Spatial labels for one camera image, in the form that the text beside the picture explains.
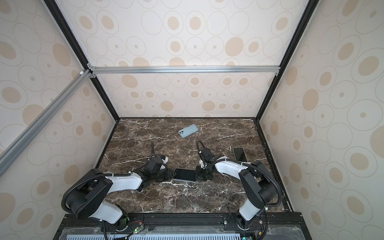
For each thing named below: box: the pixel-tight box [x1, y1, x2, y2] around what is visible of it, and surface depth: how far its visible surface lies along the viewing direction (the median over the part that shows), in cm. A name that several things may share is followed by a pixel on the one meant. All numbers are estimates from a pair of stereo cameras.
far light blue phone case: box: [178, 124, 199, 138], surface depth 115 cm
